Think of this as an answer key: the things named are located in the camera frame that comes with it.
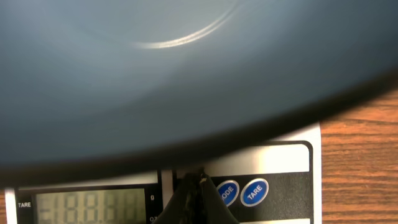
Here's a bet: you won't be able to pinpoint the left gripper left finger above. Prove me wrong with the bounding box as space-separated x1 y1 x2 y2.
153 174 199 224

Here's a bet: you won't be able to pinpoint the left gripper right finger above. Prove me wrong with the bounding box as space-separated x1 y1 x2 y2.
200 173 239 224

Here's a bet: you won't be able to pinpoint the white digital kitchen scale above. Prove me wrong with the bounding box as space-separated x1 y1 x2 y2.
3 124 322 224

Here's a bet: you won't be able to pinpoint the blue metal bowl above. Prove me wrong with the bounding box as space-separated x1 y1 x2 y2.
1 0 397 187

